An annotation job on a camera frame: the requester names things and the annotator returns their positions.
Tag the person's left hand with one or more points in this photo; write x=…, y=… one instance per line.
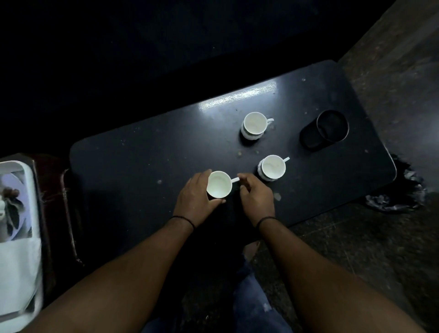
x=193, y=202

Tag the person's right hand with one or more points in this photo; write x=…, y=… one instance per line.
x=256, y=202

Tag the person's right thumb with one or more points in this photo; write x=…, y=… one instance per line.
x=244, y=192

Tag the person's left thumb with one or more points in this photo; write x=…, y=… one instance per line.
x=216, y=203

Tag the white ceramic cup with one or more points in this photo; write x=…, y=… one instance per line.
x=272, y=167
x=255, y=125
x=219, y=184

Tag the person's right forearm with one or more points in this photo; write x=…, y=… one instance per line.
x=329, y=278

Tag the person's left forearm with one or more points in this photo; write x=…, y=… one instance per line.
x=116, y=278

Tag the black wrist band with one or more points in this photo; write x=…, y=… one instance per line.
x=264, y=220
x=185, y=220

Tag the black table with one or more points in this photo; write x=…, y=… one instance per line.
x=171, y=151

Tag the black round container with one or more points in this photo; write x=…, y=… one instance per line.
x=325, y=130

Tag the blue jeans leg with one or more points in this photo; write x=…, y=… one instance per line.
x=253, y=302

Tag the black crumpled plastic bag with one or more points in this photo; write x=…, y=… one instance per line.
x=401, y=192

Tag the white plastic tray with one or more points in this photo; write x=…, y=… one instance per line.
x=17, y=247

